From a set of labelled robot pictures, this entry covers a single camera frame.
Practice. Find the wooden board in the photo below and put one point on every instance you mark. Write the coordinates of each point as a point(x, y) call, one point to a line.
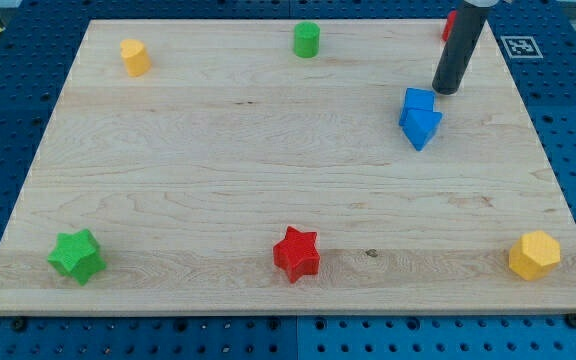
point(189, 174)

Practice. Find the blue triangle block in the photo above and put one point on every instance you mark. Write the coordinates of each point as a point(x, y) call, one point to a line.
point(420, 127)

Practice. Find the red block at edge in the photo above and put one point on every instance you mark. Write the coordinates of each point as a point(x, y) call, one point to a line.
point(448, 26)

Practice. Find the yellow hexagon block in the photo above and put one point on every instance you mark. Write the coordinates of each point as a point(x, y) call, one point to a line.
point(534, 255)

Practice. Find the red star block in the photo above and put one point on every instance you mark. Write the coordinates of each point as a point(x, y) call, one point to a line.
point(297, 254)

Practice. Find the green cylinder block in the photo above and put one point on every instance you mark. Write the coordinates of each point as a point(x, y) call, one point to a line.
point(306, 39)

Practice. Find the blue cube block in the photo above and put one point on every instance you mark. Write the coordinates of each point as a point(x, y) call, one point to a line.
point(416, 99)

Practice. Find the green star block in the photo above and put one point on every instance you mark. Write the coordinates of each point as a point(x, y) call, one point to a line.
point(77, 255)

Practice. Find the white fiducial marker tag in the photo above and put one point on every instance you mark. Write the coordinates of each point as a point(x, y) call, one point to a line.
point(521, 47)

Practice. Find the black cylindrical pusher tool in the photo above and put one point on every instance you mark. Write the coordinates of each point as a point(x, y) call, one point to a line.
point(470, 18)

